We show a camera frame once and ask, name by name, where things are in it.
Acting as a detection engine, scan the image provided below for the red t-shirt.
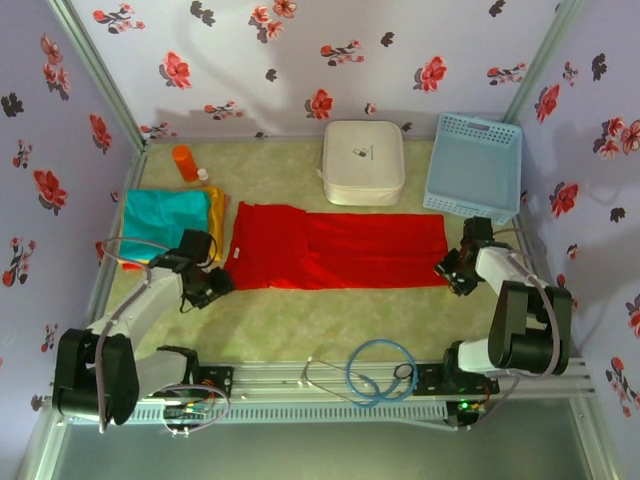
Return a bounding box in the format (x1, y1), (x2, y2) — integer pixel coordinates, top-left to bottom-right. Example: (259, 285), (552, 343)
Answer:
(223, 201), (450, 292)

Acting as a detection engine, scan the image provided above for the folded yellow t-shirt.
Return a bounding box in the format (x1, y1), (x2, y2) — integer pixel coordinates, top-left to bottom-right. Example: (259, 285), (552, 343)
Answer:
(202, 185), (227, 261)

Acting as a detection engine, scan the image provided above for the folded teal t-shirt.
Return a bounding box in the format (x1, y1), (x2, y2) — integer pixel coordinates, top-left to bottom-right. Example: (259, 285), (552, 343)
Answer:
(122, 188), (211, 264)

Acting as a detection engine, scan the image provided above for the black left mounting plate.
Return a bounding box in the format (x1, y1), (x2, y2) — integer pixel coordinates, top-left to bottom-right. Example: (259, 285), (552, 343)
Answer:
(194, 366), (235, 401)

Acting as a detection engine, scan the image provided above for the black mounting plate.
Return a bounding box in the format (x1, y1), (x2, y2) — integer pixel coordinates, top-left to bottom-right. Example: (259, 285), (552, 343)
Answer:
(194, 366), (235, 401)
(417, 360), (501, 397)

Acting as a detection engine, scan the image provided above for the light blue perforated basket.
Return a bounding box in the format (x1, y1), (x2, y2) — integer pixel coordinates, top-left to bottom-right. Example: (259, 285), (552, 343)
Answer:
(423, 112), (525, 226)

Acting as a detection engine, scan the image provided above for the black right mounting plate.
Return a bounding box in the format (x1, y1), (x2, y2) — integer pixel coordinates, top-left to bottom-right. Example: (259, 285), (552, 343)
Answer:
(417, 360), (501, 397)

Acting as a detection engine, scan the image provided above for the blue stethoscope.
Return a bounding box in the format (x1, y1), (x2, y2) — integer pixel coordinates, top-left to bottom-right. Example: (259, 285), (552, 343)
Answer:
(301, 338), (419, 408)

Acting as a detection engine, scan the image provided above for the left circuit board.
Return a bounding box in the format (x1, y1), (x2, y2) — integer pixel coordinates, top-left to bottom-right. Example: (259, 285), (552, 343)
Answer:
(164, 404), (209, 420)

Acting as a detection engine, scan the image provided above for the orange pill bottle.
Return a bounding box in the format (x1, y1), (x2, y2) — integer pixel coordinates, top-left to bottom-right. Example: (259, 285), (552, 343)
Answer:
(171, 144), (201, 182)

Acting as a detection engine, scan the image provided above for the white zip case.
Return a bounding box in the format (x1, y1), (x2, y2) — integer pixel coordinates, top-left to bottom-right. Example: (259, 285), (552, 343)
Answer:
(318, 119), (406, 207)

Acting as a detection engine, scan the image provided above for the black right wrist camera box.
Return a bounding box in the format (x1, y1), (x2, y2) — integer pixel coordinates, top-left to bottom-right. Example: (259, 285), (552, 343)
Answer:
(463, 216), (495, 245)

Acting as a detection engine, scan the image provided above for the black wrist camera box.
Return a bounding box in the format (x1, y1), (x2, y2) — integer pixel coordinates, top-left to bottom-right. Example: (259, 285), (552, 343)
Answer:
(463, 216), (495, 245)
(178, 228), (212, 262)

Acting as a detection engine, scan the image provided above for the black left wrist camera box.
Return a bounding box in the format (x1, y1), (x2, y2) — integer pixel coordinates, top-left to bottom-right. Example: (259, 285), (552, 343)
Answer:
(178, 228), (212, 262)

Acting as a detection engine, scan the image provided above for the grey left arm cable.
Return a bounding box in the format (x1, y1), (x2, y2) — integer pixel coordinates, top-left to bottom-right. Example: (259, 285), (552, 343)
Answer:
(94, 237), (154, 435)

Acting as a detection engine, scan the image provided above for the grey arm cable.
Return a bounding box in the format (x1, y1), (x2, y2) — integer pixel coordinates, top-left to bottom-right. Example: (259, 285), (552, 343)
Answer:
(492, 227), (574, 377)
(94, 237), (154, 435)

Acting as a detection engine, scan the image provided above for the grey right arm cable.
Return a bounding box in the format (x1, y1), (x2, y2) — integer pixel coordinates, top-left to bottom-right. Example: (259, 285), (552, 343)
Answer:
(492, 227), (574, 377)

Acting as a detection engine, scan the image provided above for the grey left base cable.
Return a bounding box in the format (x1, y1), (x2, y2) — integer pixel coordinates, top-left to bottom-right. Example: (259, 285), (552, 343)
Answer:
(160, 384), (232, 437)

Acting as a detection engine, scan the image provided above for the grey base cable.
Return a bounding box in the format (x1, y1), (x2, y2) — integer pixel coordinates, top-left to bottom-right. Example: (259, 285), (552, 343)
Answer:
(469, 369), (520, 432)
(160, 384), (232, 437)

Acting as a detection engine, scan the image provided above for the grey right base cable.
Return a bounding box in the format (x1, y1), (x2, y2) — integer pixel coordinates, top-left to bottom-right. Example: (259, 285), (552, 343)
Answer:
(469, 369), (520, 432)

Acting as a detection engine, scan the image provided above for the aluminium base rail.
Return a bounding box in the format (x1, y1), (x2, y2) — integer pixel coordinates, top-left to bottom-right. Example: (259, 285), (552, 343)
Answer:
(47, 355), (599, 401)

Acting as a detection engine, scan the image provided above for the aluminium left side rail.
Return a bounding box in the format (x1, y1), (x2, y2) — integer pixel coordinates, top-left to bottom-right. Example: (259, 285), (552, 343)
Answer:
(87, 144), (149, 361)

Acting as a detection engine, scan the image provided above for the white slotted cable duct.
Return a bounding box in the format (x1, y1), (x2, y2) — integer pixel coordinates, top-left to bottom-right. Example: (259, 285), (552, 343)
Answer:
(132, 402), (449, 425)

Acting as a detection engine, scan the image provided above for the aluminium right corner post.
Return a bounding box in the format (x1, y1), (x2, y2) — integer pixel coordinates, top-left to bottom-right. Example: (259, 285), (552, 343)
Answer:
(503, 0), (586, 126)

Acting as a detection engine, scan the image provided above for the aluminium corner post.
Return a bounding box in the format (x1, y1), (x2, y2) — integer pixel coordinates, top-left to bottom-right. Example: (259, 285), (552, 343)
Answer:
(44, 0), (149, 149)
(503, 0), (586, 126)

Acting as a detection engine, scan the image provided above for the aluminium left corner post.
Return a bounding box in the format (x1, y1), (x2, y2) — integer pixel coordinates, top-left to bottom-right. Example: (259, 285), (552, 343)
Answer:
(44, 0), (149, 149)

